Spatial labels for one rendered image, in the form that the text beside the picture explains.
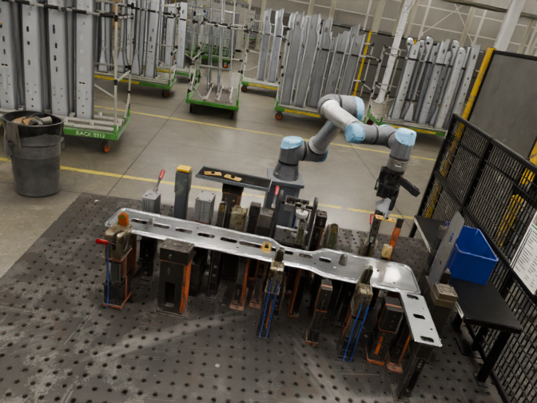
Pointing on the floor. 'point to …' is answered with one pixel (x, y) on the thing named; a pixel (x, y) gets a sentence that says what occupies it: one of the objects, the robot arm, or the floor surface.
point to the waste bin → (33, 150)
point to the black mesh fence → (475, 349)
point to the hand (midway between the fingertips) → (387, 214)
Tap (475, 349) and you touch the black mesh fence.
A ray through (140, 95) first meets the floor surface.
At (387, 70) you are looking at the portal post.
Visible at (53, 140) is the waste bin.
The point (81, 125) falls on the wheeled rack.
